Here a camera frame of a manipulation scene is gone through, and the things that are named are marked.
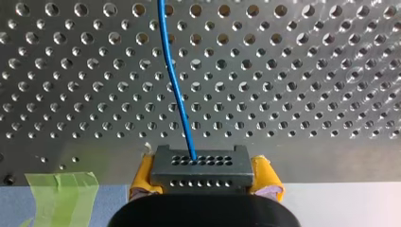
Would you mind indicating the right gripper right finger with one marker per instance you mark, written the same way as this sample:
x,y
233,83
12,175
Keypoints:
x,y
266,178

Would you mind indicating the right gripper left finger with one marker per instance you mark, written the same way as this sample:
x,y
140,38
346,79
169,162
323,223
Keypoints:
x,y
142,179

